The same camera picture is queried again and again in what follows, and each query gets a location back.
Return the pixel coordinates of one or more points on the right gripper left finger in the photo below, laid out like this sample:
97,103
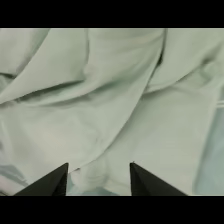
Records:
54,184

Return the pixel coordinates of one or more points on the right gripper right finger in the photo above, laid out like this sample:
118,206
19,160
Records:
144,182

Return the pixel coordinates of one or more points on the pale green shirt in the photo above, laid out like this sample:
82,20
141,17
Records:
113,100

